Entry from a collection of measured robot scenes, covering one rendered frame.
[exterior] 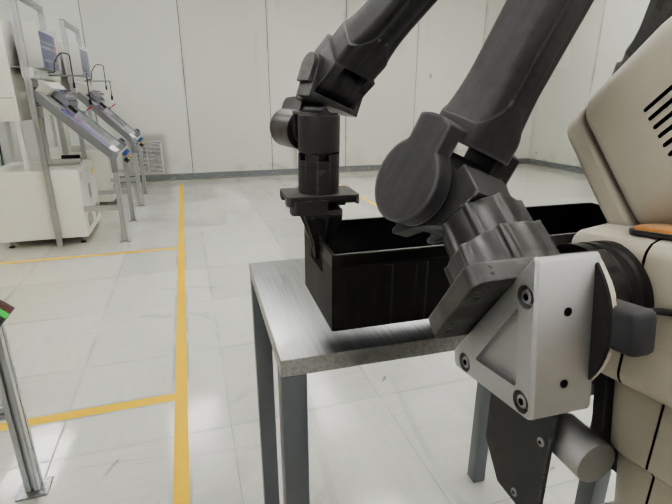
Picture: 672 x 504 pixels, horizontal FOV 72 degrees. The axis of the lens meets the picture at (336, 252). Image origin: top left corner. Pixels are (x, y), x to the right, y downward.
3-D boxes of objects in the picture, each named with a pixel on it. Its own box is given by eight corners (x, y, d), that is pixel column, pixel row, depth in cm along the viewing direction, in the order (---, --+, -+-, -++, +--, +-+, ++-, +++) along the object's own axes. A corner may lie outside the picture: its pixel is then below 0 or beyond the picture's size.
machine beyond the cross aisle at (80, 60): (152, 192, 606) (132, 31, 546) (148, 205, 532) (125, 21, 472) (33, 198, 567) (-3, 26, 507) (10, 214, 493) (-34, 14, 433)
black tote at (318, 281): (331, 332, 64) (332, 255, 60) (305, 285, 80) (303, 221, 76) (657, 288, 79) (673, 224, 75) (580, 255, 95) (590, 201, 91)
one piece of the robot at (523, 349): (592, 411, 32) (603, 251, 30) (530, 425, 31) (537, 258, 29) (503, 356, 42) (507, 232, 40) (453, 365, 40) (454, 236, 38)
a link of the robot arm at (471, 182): (487, 207, 35) (526, 222, 39) (441, 118, 41) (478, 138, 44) (406, 271, 41) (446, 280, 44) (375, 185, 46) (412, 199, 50)
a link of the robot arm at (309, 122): (310, 107, 58) (348, 107, 61) (286, 105, 64) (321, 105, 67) (310, 163, 61) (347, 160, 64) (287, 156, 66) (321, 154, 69)
